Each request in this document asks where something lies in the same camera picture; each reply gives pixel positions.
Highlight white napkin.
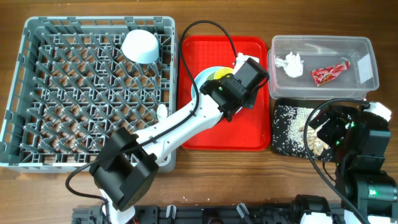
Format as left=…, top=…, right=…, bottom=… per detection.
left=274, top=52, right=303, bottom=78

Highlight black plastic tray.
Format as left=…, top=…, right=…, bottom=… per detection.
left=271, top=98, right=334, bottom=162

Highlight yellow plastic cup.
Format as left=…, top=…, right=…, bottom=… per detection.
left=214, top=67, right=233, bottom=80

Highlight white plastic spoon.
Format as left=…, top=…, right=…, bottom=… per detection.
left=156, top=104, right=169, bottom=121

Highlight red plastic tray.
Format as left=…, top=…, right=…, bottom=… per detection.
left=177, top=35, right=271, bottom=151

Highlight light blue plate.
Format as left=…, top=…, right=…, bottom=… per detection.
left=190, top=65, right=243, bottom=114

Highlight clear plastic bin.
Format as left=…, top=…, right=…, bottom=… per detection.
left=268, top=35, right=379, bottom=100

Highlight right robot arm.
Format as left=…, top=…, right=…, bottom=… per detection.
left=308, top=105, right=397, bottom=219

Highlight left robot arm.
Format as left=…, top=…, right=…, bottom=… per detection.
left=89, top=58, right=269, bottom=223

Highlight grey dishwasher rack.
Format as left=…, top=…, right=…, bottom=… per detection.
left=1, top=16, right=178, bottom=173

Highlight light blue bowl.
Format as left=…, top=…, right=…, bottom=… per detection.
left=121, top=29, right=159, bottom=64

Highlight rice and food scraps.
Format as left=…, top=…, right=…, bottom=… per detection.
left=272, top=105, right=313, bottom=157

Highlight red candy wrapper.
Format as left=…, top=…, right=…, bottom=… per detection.
left=310, top=60, right=351, bottom=86

